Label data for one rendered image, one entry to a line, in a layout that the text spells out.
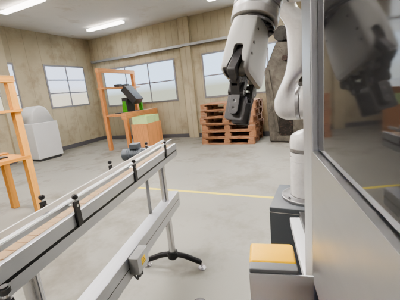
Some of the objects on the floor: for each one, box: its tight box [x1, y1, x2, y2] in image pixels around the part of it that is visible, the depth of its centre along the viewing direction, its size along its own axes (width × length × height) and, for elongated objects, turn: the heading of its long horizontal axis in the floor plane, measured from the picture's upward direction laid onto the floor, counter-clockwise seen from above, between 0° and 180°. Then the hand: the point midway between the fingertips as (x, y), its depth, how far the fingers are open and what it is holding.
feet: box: [145, 249, 206, 271], centre depth 206 cm, size 8×50×14 cm, turn 102°
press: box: [264, 25, 304, 142], centre depth 593 cm, size 125×108×248 cm
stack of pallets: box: [200, 98, 264, 145], centre depth 678 cm, size 141×96×100 cm
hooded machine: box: [21, 106, 64, 162], centre depth 688 cm, size 69×62×136 cm
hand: (238, 111), depth 47 cm, fingers open, 3 cm apart
